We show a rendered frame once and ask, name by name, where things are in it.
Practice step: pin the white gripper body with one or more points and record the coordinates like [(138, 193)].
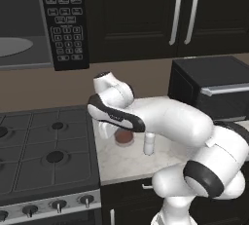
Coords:
[(106, 130)]

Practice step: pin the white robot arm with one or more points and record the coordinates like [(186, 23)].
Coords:
[(181, 121)]

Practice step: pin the dark lower cupboard door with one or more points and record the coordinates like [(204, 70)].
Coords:
[(136, 214)]

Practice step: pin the dark cupboard door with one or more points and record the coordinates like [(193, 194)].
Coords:
[(129, 14), (223, 14), (136, 214)]

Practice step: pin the black microwave oven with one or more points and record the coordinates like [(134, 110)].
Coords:
[(68, 24)]

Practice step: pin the grey microwave turntable plate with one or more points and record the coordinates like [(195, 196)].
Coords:
[(13, 46)]

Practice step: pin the white shaker bottle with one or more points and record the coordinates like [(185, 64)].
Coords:
[(149, 144)]

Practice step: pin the grey gas hob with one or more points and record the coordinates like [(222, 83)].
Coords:
[(48, 151)]

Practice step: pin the dark drawer front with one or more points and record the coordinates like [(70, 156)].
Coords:
[(126, 191)]

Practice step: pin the black hob knob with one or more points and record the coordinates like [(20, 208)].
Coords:
[(2, 215), (59, 205), (29, 210), (87, 200)]

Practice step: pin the black toaster oven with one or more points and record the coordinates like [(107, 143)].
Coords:
[(207, 73)]

